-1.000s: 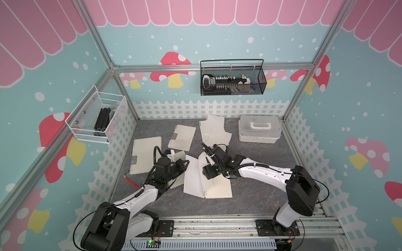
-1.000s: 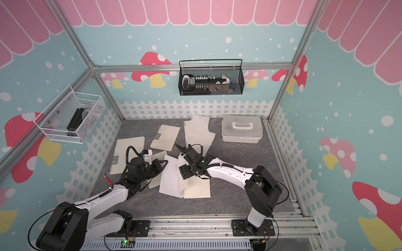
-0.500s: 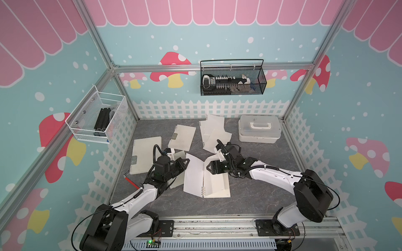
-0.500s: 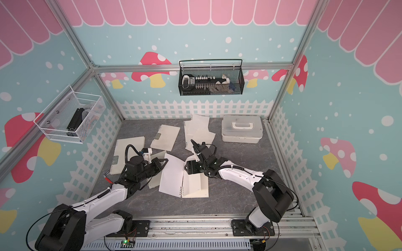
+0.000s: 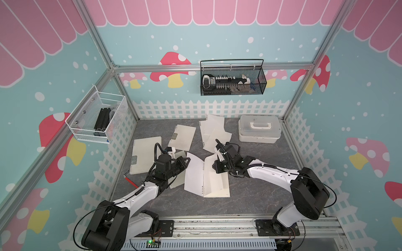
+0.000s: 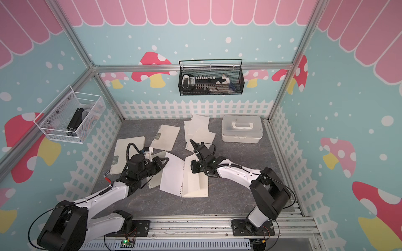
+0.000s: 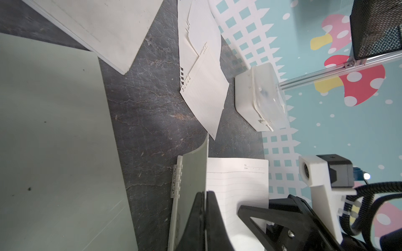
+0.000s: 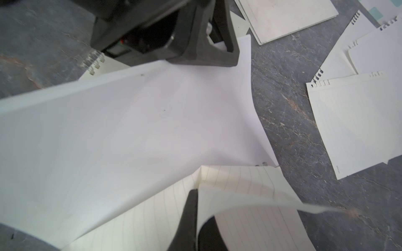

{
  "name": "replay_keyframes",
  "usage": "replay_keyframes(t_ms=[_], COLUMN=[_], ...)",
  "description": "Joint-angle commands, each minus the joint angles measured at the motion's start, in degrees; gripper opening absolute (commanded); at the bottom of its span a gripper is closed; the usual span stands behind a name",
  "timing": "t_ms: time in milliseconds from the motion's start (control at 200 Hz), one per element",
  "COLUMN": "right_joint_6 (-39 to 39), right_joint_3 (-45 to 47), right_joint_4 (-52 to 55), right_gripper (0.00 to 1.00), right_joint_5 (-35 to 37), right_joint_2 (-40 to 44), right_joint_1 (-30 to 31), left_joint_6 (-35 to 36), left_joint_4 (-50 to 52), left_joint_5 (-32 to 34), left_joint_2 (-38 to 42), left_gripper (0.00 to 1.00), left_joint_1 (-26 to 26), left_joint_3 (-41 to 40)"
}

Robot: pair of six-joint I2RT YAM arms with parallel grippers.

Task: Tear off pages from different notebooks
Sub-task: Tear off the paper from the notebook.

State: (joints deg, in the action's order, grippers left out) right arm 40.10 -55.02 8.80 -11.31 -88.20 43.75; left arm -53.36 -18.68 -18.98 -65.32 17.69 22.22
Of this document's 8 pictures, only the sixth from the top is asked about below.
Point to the white plastic storage box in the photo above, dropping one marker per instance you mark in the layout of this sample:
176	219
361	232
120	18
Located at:
242	129

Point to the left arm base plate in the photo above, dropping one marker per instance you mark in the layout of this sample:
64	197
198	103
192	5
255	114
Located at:
137	228

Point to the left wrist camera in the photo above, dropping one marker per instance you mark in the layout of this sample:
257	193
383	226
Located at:
147	152

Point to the large spiral notebook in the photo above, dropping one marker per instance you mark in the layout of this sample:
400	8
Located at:
120	154

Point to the items in black basket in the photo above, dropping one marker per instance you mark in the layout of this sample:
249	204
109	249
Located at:
206	85

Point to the black wire mesh basket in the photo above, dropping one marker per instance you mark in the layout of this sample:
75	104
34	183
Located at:
230	67

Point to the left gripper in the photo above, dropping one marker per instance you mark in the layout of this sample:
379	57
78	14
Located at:
158	166

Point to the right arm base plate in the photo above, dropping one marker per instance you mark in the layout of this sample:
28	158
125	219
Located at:
242	227

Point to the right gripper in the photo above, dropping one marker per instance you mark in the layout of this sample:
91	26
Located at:
192	166

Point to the torn lined paper page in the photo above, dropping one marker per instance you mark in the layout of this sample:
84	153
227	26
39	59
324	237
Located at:
188	135

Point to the green circuit board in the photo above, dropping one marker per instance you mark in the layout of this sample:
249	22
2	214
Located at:
127	243

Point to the black block in white basket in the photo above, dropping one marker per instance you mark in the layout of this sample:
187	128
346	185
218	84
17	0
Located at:
75	122

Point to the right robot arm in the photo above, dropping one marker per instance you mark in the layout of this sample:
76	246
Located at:
271	195

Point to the white wire mesh basket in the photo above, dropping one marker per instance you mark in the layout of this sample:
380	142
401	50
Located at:
54	119

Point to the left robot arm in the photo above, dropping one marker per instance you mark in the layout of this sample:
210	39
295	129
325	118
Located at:
72	224

